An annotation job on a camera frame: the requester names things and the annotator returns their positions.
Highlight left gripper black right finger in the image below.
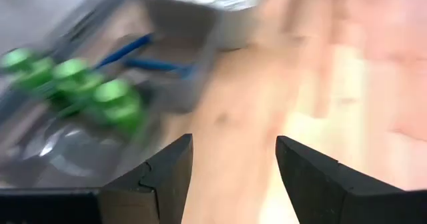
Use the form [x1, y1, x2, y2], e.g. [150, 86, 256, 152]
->
[275, 135, 427, 224]

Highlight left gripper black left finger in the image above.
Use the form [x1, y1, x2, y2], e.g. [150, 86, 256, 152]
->
[99, 133, 195, 224]

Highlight blue disposable razor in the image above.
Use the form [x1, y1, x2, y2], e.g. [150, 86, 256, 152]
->
[95, 33, 155, 70]
[123, 57, 199, 81]

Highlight smoke grey plastic bin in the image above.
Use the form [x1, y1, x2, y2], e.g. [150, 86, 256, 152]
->
[0, 47, 161, 189]
[46, 0, 221, 115]

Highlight frosted translucent plastic bin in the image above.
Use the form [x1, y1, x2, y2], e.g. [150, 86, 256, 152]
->
[139, 0, 268, 51]

